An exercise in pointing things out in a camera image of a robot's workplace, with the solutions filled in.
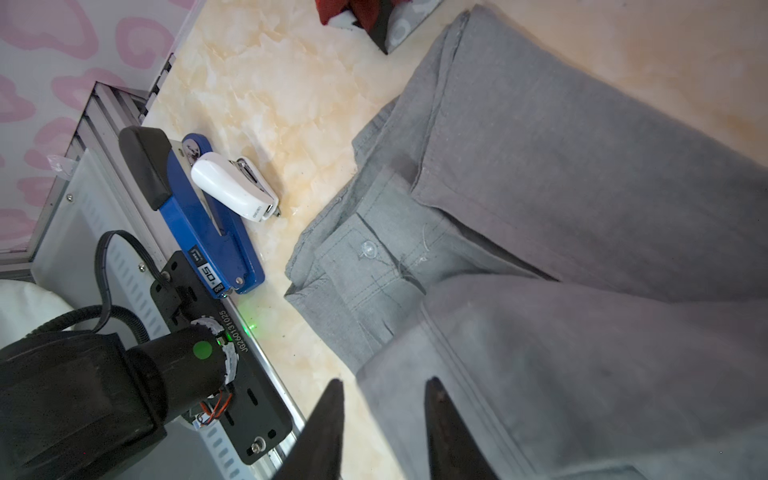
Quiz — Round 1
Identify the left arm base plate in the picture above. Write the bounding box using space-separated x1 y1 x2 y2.
150 251 294 466

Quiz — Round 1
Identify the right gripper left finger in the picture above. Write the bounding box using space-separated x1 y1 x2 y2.
272 379 345 480

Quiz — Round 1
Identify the left black corrugated cable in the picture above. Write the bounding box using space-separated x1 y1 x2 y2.
29 230 175 344

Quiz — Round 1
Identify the grey long sleeve shirt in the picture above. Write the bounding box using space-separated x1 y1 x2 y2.
285 6 767 479

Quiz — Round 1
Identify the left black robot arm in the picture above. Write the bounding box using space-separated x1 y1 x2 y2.
1 280 239 479

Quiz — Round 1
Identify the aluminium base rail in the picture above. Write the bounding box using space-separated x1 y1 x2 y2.
0 81 313 480

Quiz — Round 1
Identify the folded plaid flannel shirt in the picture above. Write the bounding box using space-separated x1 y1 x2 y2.
315 0 443 54

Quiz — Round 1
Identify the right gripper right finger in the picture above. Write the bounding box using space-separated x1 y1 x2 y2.
424 377 498 480

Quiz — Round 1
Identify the small white device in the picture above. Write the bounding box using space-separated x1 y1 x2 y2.
191 152 281 222

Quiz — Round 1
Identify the blue black tool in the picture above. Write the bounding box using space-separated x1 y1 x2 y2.
118 126 265 298

